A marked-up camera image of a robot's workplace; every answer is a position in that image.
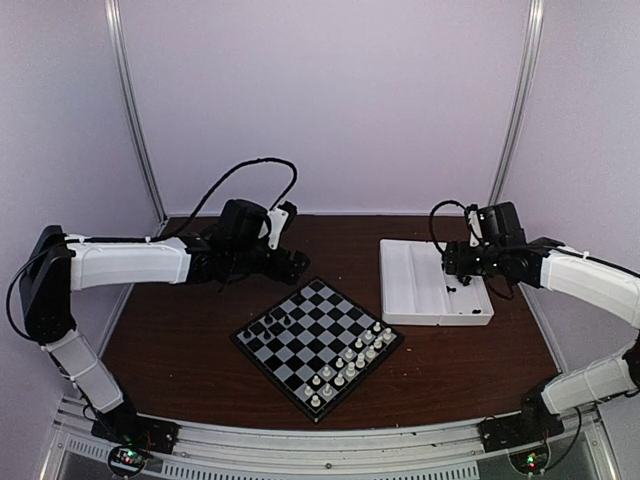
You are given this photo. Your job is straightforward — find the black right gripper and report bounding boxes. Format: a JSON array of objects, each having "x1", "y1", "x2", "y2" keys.
[{"x1": 442, "y1": 241, "x2": 505, "y2": 277}]

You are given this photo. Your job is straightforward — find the aluminium frame post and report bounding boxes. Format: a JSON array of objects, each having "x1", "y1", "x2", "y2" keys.
[
  {"x1": 488, "y1": 0, "x2": 545, "y2": 205},
  {"x1": 104, "y1": 0, "x2": 167, "y2": 223}
]

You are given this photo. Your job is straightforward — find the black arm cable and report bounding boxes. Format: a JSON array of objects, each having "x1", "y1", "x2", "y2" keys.
[
  {"x1": 149, "y1": 157, "x2": 299, "y2": 246},
  {"x1": 428, "y1": 199, "x2": 471, "y2": 254}
]

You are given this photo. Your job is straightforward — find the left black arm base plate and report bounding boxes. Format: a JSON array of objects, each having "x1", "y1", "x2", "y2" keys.
[{"x1": 91, "y1": 400, "x2": 179, "y2": 454}]

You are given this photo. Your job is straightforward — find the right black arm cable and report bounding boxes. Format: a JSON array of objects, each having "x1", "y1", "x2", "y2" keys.
[{"x1": 428, "y1": 199, "x2": 471, "y2": 254}]

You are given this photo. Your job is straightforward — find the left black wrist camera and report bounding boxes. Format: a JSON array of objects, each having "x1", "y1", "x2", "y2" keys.
[{"x1": 278, "y1": 201, "x2": 298, "y2": 230}]

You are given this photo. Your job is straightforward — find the black white chessboard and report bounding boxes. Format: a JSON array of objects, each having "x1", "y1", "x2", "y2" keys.
[{"x1": 230, "y1": 277, "x2": 404, "y2": 424}]

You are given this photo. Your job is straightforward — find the left aluminium frame post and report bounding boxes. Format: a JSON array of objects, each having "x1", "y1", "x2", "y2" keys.
[{"x1": 104, "y1": 0, "x2": 167, "y2": 223}]

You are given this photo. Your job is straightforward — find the front aluminium rail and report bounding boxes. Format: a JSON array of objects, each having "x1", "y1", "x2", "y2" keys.
[{"x1": 36, "y1": 396, "x2": 621, "y2": 479}]

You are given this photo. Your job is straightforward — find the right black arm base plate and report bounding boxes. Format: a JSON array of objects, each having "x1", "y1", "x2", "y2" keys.
[{"x1": 478, "y1": 394, "x2": 564, "y2": 453}]

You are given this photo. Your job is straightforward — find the white chess piece row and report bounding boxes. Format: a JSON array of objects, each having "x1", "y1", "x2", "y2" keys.
[{"x1": 296, "y1": 322, "x2": 400, "y2": 415}]

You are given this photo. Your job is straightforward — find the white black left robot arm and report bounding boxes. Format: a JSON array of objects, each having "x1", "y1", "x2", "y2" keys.
[{"x1": 14, "y1": 199, "x2": 309, "y2": 444}]

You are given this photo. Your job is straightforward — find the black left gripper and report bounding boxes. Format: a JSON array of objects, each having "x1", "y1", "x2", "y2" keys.
[{"x1": 229, "y1": 241, "x2": 310, "y2": 285}]

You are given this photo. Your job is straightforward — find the right aluminium frame post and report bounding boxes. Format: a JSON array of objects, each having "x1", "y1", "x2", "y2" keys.
[{"x1": 488, "y1": 0, "x2": 545, "y2": 205}]

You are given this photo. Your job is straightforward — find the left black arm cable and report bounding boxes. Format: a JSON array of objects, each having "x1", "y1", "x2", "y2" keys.
[{"x1": 149, "y1": 157, "x2": 299, "y2": 246}]

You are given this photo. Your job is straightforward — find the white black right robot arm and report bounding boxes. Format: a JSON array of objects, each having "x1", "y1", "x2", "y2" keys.
[{"x1": 438, "y1": 202, "x2": 639, "y2": 442}]

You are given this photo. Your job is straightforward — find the white plastic divided tray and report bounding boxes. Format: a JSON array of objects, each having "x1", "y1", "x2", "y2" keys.
[{"x1": 379, "y1": 239, "x2": 494, "y2": 327}]

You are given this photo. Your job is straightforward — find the pile of black chess pieces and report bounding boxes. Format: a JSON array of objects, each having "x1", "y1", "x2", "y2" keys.
[{"x1": 446, "y1": 280, "x2": 482, "y2": 315}]

